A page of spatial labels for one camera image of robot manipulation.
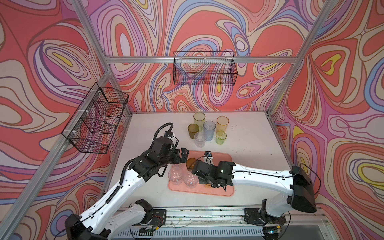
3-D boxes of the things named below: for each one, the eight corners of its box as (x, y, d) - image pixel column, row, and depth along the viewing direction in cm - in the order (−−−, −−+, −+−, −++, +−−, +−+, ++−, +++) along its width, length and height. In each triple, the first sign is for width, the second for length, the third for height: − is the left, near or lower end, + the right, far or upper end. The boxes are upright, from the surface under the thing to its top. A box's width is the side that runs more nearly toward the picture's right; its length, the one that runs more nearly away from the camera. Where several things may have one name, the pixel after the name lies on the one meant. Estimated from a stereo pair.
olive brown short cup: (188, 139, 104) (188, 132, 98) (188, 130, 109) (188, 123, 103) (199, 139, 104) (199, 132, 98) (198, 130, 109) (199, 123, 103)
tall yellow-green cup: (193, 133, 108) (193, 121, 98) (193, 124, 114) (193, 112, 104) (204, 133, 108) (205, 121, 98) (204, 124, 114) (205, 112, 104)
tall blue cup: (203, 141, 105) (204, 129, 94) (202, 132, 110) (203, 120, 99) (214, 141, 105) (216, 129, 94) (213, 132, 110) (215, 120, 99)
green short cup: (215, 144, 103) (217, 138, 97) (214, 136, 107) (216, 130, 101) (225, 144, 103) (227, 138, 97) (224, 136, 107) (226, 130, 101)
